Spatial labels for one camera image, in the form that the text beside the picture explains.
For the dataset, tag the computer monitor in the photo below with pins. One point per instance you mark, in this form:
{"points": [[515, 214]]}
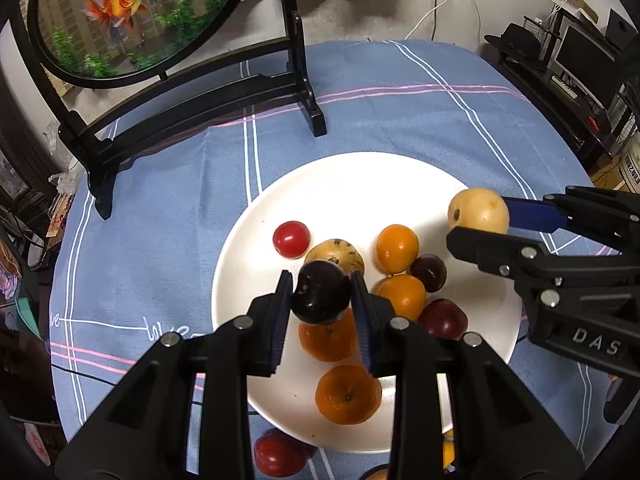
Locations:
{"points": [[585, 62]]}

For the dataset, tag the speckled yellow passion fruit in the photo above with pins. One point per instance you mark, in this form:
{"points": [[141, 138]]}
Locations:
{"points": [[335, 252]]}

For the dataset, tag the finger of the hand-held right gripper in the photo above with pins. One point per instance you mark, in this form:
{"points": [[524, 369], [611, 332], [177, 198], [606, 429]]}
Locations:
{"points": [[535, 215], [490, 252]]}

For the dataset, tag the red cherry tomato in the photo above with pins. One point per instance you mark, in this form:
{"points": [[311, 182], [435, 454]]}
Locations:
{"points": [[290, 239]]}

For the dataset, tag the yellow potato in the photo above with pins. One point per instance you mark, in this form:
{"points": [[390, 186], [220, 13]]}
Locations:
{"points": [[477, 210]]}

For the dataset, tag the black speaker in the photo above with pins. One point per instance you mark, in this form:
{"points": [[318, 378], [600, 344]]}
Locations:
{"points": [[620, 27]]}

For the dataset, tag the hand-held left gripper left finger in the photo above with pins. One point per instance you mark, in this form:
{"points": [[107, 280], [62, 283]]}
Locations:
{"points": [[282, 320]]}

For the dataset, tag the black hat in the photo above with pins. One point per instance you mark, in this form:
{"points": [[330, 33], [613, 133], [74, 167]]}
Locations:
{"points": [[515, 40]]}

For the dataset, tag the white bucket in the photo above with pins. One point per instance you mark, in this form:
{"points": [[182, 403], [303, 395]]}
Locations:
{"points": [[632, 165]]}

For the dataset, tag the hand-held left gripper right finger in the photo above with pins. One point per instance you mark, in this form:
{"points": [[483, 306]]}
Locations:
{"points": [[361, 320]]}

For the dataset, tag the goldfish screen in black frame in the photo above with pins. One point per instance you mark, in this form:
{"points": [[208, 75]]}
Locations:
{"points": [[150, 10]]}

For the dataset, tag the orange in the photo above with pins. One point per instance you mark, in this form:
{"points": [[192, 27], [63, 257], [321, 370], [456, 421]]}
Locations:
{"points": [[348, 394], [402, 297], [397, 248], [325, 342]]}

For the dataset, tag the black desk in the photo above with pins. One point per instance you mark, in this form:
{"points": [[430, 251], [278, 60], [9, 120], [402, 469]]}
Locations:
{"points": [[565, 115]]}

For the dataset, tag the white round plate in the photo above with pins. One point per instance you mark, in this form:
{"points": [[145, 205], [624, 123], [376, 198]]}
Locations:
{"points": [[350, 195]]}

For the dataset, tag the dark purple plum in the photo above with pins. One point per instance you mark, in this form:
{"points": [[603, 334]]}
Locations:
{"points": [[429, 272], [320, 292]]}

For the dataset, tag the blue plaid tablecloth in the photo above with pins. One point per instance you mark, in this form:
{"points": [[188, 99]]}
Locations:
{"points": [[400, 120]]}

